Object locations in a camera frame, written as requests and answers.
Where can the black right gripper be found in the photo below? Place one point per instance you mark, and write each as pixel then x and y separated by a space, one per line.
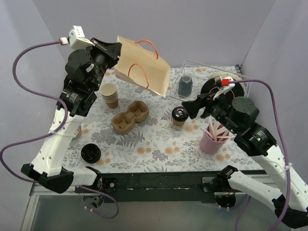
pixel 204 106

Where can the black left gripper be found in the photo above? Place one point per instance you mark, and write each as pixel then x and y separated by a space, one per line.
pixel 106 53

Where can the black plastic cup lid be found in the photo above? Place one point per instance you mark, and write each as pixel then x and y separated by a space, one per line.
pixel 179 114

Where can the single brown paper cup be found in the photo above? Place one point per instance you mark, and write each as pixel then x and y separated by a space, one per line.
pixel 178 123

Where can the printed kraft paper bag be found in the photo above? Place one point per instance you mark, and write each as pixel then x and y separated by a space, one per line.
pixel 140 64

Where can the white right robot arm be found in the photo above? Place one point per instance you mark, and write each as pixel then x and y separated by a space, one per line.
pixel 289 199

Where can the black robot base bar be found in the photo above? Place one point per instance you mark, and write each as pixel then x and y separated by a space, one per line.
pixel 164 186

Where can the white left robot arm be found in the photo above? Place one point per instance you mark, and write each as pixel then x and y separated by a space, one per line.
pixel 85 69

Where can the dark teal ceramic cup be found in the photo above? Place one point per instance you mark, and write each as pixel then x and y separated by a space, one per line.
pixel 185 86

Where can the pink straw holder cup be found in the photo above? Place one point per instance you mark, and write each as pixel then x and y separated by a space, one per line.
pixel 210 146

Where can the stack of brown paper cups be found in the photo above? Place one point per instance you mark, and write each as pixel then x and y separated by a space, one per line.
pixel 110 95

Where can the cream ceramic plate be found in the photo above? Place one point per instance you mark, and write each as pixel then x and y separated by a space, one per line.
pixel 237 88

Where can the floral paper table mat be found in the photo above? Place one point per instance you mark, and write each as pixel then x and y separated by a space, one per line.
pixel 155 144

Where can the stacked brown pulp cup carriers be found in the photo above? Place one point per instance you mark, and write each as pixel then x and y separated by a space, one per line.
pixel 124 122

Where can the patterned ceramic bowl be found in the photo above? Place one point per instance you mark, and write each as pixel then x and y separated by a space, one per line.
pixel 77 132

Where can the stack of black cup lids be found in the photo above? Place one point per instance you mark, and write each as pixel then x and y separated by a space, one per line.
pixel 91 153

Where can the white wire dish rack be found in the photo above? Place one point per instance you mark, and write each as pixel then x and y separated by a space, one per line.
pixel 202 79

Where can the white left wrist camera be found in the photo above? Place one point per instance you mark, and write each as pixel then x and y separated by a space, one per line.
pixel 76 39

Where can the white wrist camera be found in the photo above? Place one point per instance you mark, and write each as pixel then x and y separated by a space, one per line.
pixel 223 84
pixel 76 39

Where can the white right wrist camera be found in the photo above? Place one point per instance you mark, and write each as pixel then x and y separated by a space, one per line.
pixel 223 84

